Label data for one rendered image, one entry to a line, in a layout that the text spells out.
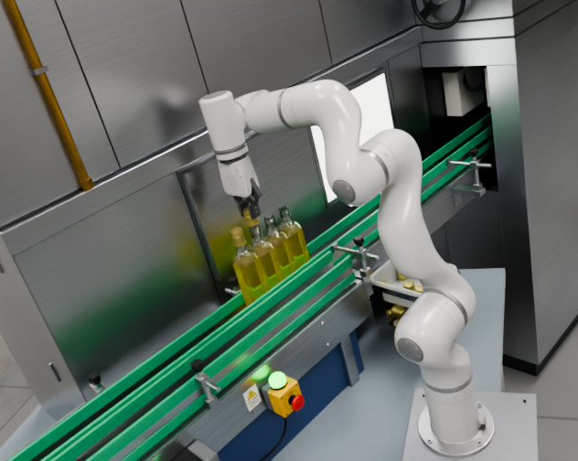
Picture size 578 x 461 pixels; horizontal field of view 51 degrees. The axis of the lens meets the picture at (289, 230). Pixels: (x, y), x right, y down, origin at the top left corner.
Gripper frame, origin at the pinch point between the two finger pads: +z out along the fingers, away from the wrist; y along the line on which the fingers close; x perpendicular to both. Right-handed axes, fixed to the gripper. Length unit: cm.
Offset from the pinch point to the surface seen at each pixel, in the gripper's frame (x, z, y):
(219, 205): -0.9, 0.2, -12.2
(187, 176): -7.3, -11.8, -12.2
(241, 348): -23.9, 24.7, 13.5
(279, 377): -20.2, 34.0, 19.9
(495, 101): 107, 9, 13
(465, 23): 107, -19, 5
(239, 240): -6.8, 5.5, 1.2
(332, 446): -14, 61, 25
